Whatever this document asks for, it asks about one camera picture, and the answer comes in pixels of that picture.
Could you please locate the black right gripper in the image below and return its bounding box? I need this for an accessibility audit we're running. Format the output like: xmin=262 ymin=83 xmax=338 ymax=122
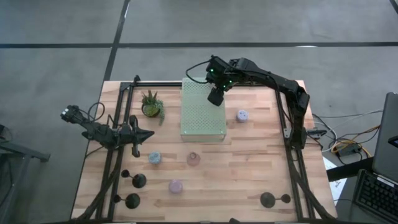
xmin=207 ymin=58 xmax=238 ymax=108

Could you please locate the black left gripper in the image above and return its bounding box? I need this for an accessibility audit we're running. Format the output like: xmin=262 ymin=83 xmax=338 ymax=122
xmin=129 ymin=114 xmax=155 ymax=158

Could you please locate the blue patterned candle tin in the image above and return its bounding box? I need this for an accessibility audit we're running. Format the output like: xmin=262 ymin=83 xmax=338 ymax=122
xmin=148 ymin=151 xmax=162 ymax=165

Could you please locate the white purple patterned candle tin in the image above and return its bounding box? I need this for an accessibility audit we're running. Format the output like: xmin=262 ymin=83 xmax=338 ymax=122
xmin=236 ymin=109 xmax=249 ymax=123

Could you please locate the black metal taper candlestick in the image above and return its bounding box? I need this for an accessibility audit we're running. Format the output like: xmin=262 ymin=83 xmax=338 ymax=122
xmin=120 ymin=169 xmax=147 ymax=189
xmin=259 ymin=192 xmax=292 ymax=208
xmin=113 ymin=192 xmax=141 ymax=210

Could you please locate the pink ribbed glass candle holder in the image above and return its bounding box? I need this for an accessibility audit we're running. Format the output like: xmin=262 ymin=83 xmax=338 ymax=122
xmin=186 ymin=151 xmax=201 ymax=167

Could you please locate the pink floral candle tin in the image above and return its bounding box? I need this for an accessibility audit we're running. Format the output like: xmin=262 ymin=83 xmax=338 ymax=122
xmin=169 ymin=179 xmax=183 ymax=194

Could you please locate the green perforated metal shelf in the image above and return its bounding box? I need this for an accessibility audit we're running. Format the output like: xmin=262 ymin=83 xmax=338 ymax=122
xmin=180 ymin=77 xmax=227 ymax=143

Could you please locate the potted succulent plant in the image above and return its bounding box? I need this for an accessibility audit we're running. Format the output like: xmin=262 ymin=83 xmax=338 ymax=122
xmin=141 ymin=89 xmax=165 ymax=126

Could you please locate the grey metal stand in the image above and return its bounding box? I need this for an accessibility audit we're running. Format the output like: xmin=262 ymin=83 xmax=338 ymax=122
xmin=0 ymin=124 xmax=51 ymax=224

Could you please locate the black power adapter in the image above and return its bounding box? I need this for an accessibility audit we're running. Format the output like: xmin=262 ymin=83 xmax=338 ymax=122
xmin=337 ymin=145 xmax=363 ymax=157

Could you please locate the black side desk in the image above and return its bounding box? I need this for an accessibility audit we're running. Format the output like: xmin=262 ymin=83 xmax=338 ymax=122
xmin=326 ymin=155 xmax=398 ymax=224

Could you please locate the white printed paper sheet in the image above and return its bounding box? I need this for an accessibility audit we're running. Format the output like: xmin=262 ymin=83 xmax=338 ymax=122
xmin=322 ymin=155 xmax=348 ymax=206

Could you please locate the grey laptop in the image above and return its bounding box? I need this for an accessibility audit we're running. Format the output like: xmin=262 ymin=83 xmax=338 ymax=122
xmin=372 ymin=91 xmax=398 ymax=184

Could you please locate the black keyboard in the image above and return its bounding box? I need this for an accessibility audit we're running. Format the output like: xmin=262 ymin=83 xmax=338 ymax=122
xmin=354 ymin=169 xmax=398 ymax=223

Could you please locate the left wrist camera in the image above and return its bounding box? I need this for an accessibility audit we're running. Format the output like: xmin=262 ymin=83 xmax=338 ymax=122
xmin=119 ymin=124 xmax=131 ymax=144

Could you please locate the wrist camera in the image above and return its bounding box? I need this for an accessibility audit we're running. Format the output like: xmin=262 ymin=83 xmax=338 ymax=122
xmin=119 ymin=124 xmax=131 ymax=144
xmin=205 ymin=56 xmax=221 ymax=78

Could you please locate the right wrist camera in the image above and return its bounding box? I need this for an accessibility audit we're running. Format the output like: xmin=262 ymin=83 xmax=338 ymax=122
xmin=205 ymin=56 xmax=221 ymax=78

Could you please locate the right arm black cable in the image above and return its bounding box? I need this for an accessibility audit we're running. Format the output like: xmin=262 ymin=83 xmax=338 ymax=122
xmin=185 ymin=58 xmax=214 ymax=85

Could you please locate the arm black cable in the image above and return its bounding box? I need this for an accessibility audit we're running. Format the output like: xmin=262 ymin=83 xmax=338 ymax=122
xmin=79 ymin=101 xmax=106 ymax=125
xmin=185 ymin=58 xmax=214 ymax=85

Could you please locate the black aluminium table frame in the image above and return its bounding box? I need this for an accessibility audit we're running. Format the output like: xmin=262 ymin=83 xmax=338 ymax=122
xmin=72 ymin=74 xmax=338 ymax=224

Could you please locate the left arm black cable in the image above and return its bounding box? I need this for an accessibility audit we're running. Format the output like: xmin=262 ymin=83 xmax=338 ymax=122
xmin=79 ymin=101 xmax=106 ymax=125

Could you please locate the white cable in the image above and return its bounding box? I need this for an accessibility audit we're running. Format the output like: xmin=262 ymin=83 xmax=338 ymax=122
xmin=312 ymin=108 xmax=384 ymax=152

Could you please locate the yellow cable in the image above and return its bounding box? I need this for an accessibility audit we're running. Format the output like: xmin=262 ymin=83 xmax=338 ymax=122
xmin=331 ymin=124 xmax=382 ymax=158

